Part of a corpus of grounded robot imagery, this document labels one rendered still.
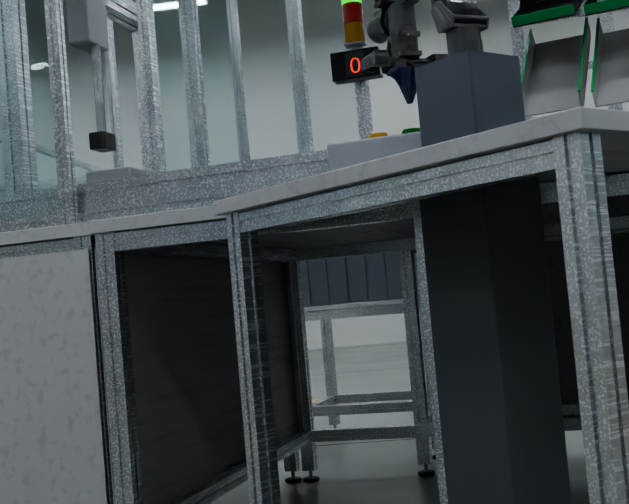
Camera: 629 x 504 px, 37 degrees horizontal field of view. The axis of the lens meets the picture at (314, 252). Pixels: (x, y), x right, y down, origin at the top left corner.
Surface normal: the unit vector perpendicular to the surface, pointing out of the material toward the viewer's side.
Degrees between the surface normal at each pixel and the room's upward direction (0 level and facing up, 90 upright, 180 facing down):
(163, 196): 90
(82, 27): 90
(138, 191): 90
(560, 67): 45
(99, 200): 90
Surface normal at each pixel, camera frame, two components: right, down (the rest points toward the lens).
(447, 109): -0.78, 0.04
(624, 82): -0.37, -0.71
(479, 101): 0.62, -0.10
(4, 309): -0.28, -0.03
